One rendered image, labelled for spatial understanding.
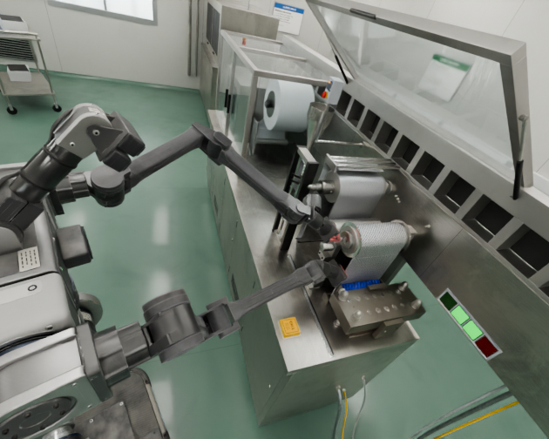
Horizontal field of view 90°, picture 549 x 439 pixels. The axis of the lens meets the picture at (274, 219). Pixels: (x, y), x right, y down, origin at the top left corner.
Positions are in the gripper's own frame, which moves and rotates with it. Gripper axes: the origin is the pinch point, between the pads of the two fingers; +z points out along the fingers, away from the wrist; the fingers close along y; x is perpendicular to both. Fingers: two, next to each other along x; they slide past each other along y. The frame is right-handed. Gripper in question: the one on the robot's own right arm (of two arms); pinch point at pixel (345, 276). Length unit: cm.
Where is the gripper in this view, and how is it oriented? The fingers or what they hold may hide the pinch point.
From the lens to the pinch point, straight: 126.1
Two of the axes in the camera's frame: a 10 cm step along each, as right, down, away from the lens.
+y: 2.9, 6.7, -6.8
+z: 7.2, 3.3, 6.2
